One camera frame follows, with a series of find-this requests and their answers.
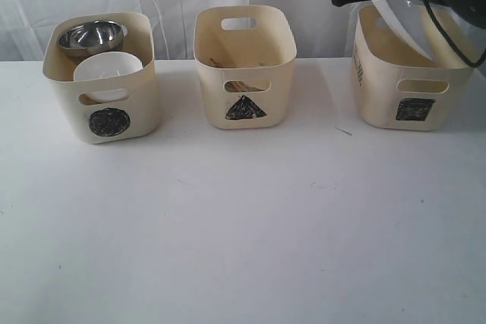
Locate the cream bin with triangle mark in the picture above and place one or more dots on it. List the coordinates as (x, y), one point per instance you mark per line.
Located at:
(245, 57)

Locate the cream bin with square mark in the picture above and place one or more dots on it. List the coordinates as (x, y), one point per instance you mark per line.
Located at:
(395, 86)

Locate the cream bin with circle mark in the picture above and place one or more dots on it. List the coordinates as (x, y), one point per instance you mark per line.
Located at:
(113, 108)

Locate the white plastic bowl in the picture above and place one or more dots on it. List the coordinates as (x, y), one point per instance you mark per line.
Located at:
(105, 65)

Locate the white square plate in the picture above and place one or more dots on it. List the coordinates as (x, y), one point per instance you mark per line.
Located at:
(410, 21)

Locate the stainless steel bowl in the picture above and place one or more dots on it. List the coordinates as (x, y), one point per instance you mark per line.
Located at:
(91, 38)

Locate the small metal pin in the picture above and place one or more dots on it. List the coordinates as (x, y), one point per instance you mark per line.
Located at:
(345, 132)

